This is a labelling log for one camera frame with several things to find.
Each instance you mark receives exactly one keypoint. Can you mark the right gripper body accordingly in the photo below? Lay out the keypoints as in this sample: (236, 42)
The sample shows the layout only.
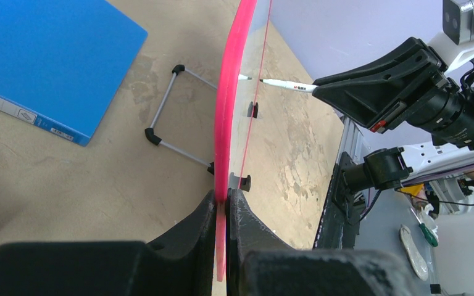
(406, 88)

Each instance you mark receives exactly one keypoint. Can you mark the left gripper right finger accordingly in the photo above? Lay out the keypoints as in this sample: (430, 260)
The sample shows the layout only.
(260, 263)

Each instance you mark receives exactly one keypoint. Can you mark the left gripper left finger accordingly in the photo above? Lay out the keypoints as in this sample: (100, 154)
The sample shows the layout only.
(178, 262)

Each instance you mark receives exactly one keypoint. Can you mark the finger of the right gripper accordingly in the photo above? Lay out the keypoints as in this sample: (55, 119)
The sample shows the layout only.
(366, 92)
(397, 56)

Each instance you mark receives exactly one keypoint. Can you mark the white green marker pen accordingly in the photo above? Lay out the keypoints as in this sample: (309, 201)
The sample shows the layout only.
(301, 87)

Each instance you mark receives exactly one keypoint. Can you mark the pink framed whiteboard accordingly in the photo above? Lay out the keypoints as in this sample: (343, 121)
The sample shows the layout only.
(238, 85)

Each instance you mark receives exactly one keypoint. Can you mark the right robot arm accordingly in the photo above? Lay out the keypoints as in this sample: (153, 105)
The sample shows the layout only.
(451, 119)

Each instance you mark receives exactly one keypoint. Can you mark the black whiteboard stand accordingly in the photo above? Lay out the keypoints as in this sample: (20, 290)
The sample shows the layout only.
(183, 121)

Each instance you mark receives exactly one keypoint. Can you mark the white shoe sole object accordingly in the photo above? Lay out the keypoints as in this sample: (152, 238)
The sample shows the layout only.
(417, 262)

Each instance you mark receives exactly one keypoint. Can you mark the blue folder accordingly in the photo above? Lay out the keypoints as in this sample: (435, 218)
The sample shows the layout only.
(62, 62)

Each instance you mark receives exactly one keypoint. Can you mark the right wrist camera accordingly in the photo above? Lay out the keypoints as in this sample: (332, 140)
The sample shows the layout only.
(455, 43)

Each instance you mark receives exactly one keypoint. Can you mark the aluminium base frame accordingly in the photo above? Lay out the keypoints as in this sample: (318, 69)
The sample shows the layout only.
(338, 225)

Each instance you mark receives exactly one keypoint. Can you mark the green handled screwdriver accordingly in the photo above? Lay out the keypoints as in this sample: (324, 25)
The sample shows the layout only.
(428, 234)

